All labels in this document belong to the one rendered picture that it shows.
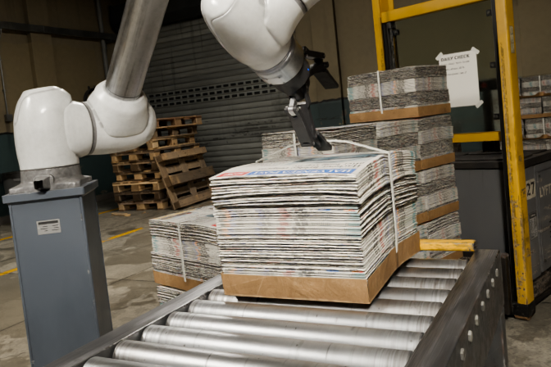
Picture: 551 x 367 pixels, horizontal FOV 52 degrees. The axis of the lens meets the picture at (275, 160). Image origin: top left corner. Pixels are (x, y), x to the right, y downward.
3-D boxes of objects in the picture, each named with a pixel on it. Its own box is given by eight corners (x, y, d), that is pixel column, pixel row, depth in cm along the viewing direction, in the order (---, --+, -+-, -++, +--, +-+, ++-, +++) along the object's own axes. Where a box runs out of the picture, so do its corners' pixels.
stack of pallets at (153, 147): (164, 197, 960) (154, 120, 951) (211, 195, 922) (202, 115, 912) (111, 212, 839) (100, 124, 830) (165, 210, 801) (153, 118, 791)
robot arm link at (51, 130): (11, 170, 158) (-1, 91, 156) (75, 162, 169) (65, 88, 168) (29, 170, 145) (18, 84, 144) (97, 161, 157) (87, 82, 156)
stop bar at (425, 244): (298, 245, 144) (297, 237, 144) (478, 247, 123) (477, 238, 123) (292, 248, 141) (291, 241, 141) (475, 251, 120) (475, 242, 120)
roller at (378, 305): (200, 294, 111) (204, 318, 112) (445, 310, 89) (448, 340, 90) (214, 284, 116) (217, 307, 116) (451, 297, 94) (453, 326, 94)
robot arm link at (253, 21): (265, 86, 93) (319, 25, 92) (212, 34, 80) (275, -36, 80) (229, 56, 99) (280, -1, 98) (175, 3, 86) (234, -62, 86)
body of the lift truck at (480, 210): (415, 293, 339) (403, 160, 333) (459, 269, 377) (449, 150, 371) (534, 314, 290) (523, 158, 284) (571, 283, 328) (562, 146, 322)
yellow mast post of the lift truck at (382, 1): (396, 284, 331) (368, -22, 318) (405, 279, 337) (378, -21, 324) (410, 286, 324) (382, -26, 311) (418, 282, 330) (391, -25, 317)
